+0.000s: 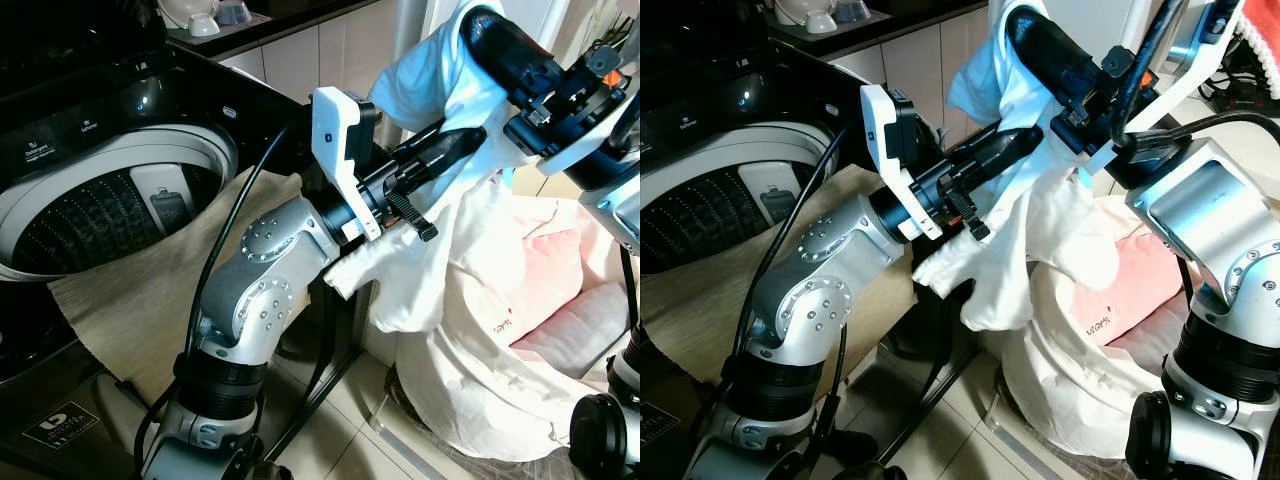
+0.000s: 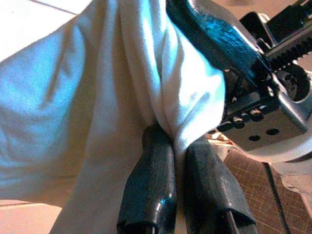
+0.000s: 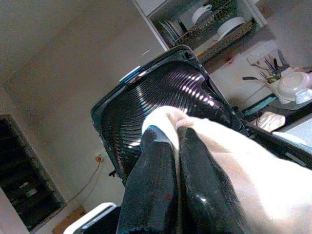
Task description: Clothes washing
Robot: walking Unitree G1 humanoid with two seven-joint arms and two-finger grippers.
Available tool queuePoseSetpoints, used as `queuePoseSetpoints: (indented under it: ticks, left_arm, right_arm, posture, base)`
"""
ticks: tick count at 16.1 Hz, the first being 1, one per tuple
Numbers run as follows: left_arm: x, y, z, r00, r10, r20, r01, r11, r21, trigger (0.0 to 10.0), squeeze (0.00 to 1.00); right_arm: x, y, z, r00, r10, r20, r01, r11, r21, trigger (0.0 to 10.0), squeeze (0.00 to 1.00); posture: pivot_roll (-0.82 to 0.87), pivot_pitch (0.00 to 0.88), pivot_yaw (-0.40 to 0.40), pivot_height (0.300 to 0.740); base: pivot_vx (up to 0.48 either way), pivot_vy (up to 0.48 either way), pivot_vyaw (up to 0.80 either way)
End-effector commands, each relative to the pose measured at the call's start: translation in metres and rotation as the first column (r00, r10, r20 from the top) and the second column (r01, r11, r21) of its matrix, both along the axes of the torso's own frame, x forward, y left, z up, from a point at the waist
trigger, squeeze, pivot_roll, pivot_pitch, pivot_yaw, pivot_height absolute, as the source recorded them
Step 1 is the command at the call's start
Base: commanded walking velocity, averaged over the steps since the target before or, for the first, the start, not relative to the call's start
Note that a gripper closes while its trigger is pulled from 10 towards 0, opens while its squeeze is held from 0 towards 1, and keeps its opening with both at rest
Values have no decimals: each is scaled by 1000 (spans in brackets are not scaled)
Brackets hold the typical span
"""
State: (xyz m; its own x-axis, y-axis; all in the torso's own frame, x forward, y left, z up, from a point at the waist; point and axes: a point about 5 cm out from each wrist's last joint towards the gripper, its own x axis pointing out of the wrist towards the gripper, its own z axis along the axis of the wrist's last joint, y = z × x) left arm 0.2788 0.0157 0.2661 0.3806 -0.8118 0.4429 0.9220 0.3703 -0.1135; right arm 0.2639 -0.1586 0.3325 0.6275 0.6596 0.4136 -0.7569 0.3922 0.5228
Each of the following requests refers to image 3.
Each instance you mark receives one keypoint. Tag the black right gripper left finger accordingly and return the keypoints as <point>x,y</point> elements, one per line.
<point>151,185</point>

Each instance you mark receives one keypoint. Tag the white washing machine body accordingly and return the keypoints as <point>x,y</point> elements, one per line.
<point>92,220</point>

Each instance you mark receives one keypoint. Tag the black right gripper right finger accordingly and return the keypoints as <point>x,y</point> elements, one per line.
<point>207,185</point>

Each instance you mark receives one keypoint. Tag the white bowl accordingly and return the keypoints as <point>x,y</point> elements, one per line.
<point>201,13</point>

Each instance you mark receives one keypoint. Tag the dark doorway shelf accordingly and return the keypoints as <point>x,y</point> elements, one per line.
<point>22,175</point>

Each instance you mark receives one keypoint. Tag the black washing machine lid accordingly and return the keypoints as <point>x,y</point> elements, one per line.
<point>165,97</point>

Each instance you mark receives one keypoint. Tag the cardboard box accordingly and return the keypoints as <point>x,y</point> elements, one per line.
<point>70,219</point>

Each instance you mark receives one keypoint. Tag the wall dish rack shelf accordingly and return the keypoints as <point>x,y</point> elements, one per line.
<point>207,26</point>

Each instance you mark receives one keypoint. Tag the white cloth garment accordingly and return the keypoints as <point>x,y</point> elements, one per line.
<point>256,175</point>

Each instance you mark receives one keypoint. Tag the white plate stack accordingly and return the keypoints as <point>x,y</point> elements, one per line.
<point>230,26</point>

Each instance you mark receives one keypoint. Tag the wall power socket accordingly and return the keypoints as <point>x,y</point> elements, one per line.
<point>99,157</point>

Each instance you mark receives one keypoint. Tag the white utensil holder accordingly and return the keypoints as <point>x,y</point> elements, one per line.
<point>273,86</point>

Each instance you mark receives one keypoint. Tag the white rice cooker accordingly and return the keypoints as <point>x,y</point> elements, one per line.
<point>296,87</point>

